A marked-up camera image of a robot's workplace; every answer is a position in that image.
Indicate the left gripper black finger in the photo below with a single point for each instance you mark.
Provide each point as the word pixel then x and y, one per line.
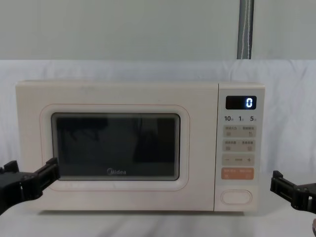
pixel 10 167
pixel 48 174

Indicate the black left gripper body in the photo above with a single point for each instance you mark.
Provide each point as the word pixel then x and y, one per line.
pixel 10 190

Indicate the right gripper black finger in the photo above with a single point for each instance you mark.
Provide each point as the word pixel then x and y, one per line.
pixel 277 184

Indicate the cream microwave oven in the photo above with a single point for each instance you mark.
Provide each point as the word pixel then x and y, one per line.
pixel 118 96

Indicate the white curtain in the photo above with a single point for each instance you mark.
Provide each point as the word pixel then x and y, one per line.
pixel 284 27
pixel 111 27

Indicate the grey striped post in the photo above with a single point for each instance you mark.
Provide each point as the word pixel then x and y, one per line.
pixel 245 29

